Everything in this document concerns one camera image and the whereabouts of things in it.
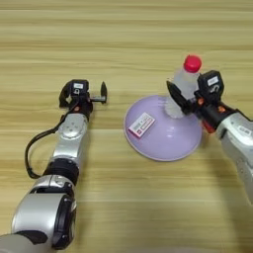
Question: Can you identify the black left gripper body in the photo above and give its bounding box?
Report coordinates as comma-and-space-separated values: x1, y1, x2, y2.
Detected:
68, 93, 102, 121

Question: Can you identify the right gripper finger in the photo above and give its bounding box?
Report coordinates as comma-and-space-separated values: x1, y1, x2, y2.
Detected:
165, 80, 193, 116

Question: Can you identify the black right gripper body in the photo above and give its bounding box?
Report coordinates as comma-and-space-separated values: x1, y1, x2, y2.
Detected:
183, 91, 237, 133

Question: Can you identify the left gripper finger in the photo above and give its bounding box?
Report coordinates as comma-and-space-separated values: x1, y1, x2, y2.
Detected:
99, 80, 109, 105
58, 81, 74, 109

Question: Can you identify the clear bottle red cap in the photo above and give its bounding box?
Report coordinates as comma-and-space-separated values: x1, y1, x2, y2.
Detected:
162, 53, 203, 120

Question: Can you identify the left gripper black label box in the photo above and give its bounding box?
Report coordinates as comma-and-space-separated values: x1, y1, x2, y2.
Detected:
70, 78, 90, 97

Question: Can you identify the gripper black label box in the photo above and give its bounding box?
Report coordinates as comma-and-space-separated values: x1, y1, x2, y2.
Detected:
70, 78, 90, 97
197, 69, 225, 99

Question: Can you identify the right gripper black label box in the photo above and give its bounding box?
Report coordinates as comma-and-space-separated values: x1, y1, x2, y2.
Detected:
197, 69, 225, 99

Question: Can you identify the small white pink card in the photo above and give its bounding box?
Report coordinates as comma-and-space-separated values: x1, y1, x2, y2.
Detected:
127, 111, 157, 139

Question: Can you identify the round purple plate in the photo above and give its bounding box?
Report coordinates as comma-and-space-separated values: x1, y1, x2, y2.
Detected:
123, 94, 204, 163

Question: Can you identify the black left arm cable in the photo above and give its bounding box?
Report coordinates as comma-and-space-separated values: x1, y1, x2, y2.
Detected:
24, 113, 69, 180

